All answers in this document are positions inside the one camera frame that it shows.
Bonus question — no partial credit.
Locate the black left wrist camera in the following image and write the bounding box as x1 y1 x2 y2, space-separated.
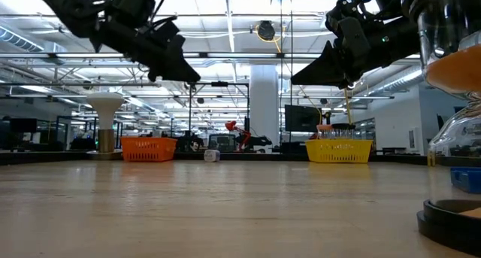
148 19 182 45

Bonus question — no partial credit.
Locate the black hourglass orange sand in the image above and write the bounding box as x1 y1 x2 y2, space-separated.
401 0 481 257

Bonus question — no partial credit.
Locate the white light bulb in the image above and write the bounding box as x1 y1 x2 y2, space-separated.
86 92 126 153

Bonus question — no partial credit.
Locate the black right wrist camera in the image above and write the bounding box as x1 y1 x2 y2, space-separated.
325 0 374 62

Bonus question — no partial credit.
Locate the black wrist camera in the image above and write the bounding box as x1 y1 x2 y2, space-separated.
148 19 182 45
325 0 374 62

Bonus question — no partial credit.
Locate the black metal rig frame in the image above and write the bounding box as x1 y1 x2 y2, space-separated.
189 80 251 153

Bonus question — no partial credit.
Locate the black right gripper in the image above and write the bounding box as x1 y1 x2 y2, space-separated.
290 17 422 90

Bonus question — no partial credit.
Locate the orange plastic basket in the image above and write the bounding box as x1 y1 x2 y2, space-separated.
120 136 178 163

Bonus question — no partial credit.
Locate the purple and white charger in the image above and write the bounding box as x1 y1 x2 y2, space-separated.
203 149 221 163

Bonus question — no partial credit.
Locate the black ceiling cord reel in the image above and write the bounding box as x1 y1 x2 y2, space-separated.
256 20 277 42

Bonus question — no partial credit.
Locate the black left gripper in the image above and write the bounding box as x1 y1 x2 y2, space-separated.
89 20 202 84

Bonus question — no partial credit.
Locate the white building column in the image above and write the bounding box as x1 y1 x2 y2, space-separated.
249 64 280 147

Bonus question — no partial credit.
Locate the blue digital display device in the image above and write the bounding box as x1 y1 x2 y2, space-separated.
449 167 481 195

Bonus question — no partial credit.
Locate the yellow plastic basket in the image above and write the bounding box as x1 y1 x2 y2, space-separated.
305 138 374 165

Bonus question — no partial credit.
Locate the black monitor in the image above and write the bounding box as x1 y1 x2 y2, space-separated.
283 104 323 134

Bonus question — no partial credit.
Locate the red desk lamp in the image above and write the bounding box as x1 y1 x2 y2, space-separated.
224 120 252 153

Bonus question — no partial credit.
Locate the pink hourglass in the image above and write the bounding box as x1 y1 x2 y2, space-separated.
316 123 334 141

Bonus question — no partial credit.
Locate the black aluminium table frame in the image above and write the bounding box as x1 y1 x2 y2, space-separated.
0 150 429 166

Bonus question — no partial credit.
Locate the black hanging cable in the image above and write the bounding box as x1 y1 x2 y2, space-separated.
289 0 294 105

